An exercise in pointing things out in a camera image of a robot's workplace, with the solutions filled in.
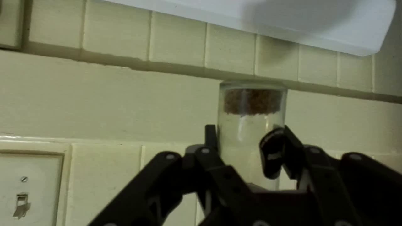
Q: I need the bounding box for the white light switch plate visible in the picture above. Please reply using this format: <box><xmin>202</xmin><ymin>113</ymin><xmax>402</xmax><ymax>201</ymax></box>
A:
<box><xmin>0</xmin><ymin>142</ymin><xmax>72</xmax><ymax>226</ymax></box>

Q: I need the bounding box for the white gas stove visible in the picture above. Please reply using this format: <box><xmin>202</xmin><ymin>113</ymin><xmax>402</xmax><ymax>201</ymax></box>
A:
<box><xmin>104</xmin><ymin>0</ymin><xmax>397</xmax><ymax>58</ymax></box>

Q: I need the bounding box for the clear glass spice bottle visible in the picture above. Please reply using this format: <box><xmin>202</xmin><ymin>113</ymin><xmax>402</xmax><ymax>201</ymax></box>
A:
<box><xmin>216</xmin><ymin>79</ymin><xmax>289</xmax><ymax>192</ymax></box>

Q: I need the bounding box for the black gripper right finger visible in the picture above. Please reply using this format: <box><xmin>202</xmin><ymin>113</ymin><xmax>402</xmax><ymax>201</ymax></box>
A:
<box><xmin>259</xmin><ymin>125</ymin><xmax>402</xmax><ymax>226</ymax></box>

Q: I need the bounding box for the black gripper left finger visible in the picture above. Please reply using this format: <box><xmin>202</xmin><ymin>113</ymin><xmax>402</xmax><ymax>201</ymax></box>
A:
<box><xmin>89</xmin><ymin>125</ymin><xmax>269</xmax><ymax>226</ymax></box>

